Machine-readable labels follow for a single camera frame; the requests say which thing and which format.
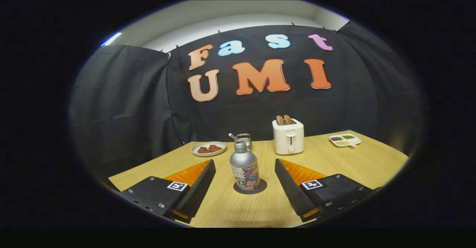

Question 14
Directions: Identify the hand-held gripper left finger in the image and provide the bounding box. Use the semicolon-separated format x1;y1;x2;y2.
119;159;216;224

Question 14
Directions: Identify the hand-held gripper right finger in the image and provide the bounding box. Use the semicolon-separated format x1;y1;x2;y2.
274;158;376;222

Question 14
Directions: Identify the dark brown round coaster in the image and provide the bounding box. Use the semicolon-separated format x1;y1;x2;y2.
233;178;268;195

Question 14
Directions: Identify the silver juice bottle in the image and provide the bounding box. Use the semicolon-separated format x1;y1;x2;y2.
229;140;261;192

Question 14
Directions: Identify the white round plate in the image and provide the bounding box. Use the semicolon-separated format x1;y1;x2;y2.
191;141;227;157

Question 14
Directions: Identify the white toaster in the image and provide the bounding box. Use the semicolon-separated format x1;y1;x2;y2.
272;119;305;155

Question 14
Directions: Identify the wooden table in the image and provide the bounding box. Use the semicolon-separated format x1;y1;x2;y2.
108;130;409;228

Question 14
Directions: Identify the white divided tray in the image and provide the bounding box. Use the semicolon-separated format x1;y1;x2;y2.
329;133;362;148

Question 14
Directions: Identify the black backdrop cloth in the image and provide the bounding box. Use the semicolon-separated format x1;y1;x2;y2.
69;20;424;178

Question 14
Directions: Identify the ceiling light panel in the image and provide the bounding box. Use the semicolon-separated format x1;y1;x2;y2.
100;32;122;47

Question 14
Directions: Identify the small metal wire basket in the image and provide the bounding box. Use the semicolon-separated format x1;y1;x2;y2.
228;133;253;151

